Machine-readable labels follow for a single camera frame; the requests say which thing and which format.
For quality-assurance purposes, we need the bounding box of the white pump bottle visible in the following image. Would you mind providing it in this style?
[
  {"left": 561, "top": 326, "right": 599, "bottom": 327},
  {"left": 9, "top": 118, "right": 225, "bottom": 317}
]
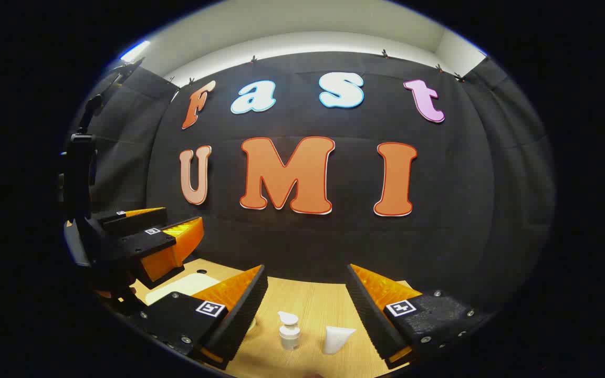
[{"left": 277, "top": 311, "right": 302, "bottom": 351}]

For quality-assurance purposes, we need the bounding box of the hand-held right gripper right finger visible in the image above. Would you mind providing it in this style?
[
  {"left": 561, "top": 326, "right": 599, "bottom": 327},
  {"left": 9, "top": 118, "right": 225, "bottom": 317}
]
[{"left": 346, "top": 264, "right": 492, "bottom": 369}]

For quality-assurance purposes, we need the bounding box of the pale yellow suitcase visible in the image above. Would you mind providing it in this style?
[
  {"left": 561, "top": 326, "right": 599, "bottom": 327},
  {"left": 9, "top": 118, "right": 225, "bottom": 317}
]
[{"left": 144, "top": 271, "right": 257, "bottom": 333}]

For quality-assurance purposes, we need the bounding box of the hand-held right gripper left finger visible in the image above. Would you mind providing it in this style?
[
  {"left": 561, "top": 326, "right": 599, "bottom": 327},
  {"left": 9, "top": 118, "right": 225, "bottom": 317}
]
[{"left": 128, "top": 264, "right": 269, "bottom": 371}]

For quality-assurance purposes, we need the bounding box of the white squeeze tube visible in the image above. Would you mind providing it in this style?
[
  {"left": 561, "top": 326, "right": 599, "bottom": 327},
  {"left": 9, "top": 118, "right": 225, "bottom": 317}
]
[{"left": 324, "top": 325, "right": 357, "bottom": 355}]

